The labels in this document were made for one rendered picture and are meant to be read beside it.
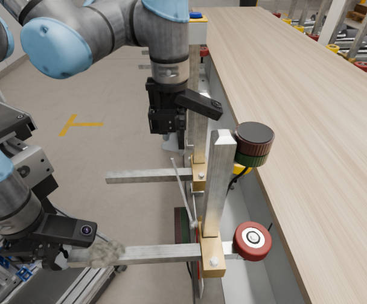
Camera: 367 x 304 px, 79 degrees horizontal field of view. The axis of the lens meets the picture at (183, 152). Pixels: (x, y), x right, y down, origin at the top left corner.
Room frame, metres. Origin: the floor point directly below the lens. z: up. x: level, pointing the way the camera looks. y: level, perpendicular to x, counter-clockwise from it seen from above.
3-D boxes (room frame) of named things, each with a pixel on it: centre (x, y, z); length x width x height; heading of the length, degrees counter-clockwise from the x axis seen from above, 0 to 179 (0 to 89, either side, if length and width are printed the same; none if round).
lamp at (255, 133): (0.28, -0.11, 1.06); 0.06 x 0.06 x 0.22; 3
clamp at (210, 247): (0.25, -0.07, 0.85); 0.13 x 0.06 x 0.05; 3
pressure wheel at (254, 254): (0.24, -0.15, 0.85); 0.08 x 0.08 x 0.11
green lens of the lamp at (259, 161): (0.28, -0.11, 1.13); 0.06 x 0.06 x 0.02
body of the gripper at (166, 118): (0.44, 0.03, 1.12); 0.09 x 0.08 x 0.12; 88
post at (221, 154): (0.27, -0.06, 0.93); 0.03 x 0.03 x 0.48; 3
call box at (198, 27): (0.78, -0.04, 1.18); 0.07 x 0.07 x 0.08; 3
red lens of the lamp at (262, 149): (0.28, -0.11, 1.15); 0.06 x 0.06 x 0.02
